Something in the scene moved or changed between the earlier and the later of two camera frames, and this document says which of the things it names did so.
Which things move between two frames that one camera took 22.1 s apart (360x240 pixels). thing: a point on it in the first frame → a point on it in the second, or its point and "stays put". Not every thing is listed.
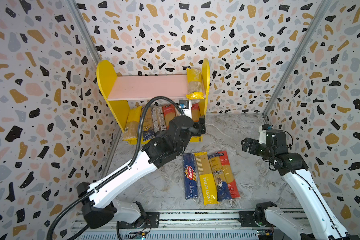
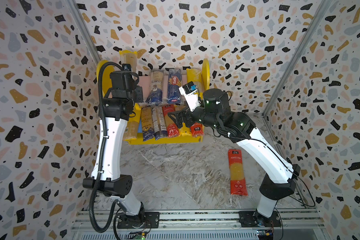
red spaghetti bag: (232, 186) → (237, 178)
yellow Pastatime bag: (203, 168) → (129, 57)
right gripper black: (247, 144) → (186, 119)
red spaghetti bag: (169, 113) stays put
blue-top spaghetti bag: (223, 190) → (155, 97)
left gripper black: (200, 127) → (140, 90)
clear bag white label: (159, 121) stays put
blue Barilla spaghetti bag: (189, 165) → (174, 82)
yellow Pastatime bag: (194, 84) stays put
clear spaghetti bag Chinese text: (148, 132) stays put
